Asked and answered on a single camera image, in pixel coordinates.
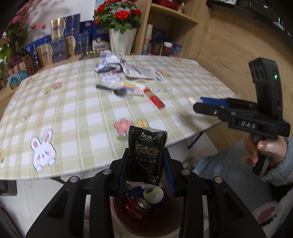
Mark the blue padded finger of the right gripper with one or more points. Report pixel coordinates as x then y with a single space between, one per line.
214 102

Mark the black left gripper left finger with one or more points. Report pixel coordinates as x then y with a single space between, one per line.
110 182

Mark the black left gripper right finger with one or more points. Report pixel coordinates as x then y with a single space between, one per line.
184 183

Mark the crushed red soda can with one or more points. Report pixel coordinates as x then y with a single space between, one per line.
137 207

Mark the black Face tissue pack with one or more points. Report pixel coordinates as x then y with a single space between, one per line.
145 161

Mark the dark red trash bin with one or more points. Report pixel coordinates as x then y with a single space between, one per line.
163 218

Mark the right hand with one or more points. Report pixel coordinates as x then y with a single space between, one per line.
275 149

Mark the small blue purple box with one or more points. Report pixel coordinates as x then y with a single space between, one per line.
176 49

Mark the green plaid bunny tablecloth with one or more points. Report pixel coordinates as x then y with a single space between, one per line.
58 123

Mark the red paper cup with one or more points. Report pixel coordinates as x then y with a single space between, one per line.
167 46

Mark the wooden shelf unit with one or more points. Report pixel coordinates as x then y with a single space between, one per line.
188 29

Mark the colourful candle card pack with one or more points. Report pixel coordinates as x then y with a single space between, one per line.
133 89

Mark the black plastic spoon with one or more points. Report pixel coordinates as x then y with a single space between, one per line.
120 92

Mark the printed white receipt paper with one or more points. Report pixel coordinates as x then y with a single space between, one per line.
137 72

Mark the stack of pastel cups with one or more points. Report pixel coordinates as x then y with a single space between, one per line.
147 39

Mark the white flower vase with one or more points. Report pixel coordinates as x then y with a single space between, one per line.
121 44

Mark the blue white milk carton box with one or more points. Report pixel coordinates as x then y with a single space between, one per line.
100 38

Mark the red rose bouquet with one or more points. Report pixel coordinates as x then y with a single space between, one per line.
117 15

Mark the gold and blue gift box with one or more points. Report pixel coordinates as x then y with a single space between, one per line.
52 52

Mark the pink artificial flower plant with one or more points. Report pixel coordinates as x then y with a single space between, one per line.
16 33

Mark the black folding table frame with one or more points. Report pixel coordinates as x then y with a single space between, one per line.
195 140

